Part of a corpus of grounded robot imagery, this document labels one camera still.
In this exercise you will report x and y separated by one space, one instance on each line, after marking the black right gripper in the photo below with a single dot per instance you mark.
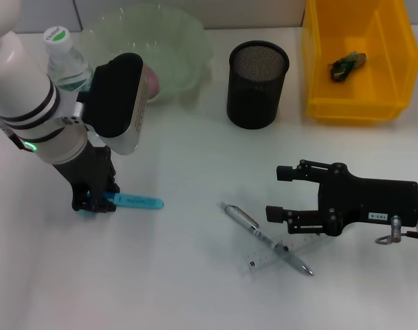
367 203

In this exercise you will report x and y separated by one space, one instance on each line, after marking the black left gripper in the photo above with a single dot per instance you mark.
88 168

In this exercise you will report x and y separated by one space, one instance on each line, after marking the blue scissors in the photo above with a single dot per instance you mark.
140 200

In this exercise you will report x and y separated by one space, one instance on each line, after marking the green silver plastic wrapper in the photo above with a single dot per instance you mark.
346 65

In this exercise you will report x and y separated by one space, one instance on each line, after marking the clear water bottle green label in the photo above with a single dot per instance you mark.
63 58

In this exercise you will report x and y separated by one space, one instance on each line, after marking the silver ballpoint pen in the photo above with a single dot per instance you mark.
250 223

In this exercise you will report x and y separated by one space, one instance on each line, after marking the transparent plastic ruler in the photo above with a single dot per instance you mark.
260 258

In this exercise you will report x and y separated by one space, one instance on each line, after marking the black mesh pen holder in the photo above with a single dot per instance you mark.
253 96

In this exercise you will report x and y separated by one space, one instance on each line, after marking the green translucent fruit bowl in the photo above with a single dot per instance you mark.
181 41

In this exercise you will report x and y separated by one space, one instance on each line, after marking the yellow plastic bin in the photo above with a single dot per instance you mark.
367 89

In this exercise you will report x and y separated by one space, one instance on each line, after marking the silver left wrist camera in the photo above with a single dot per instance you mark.
119 99

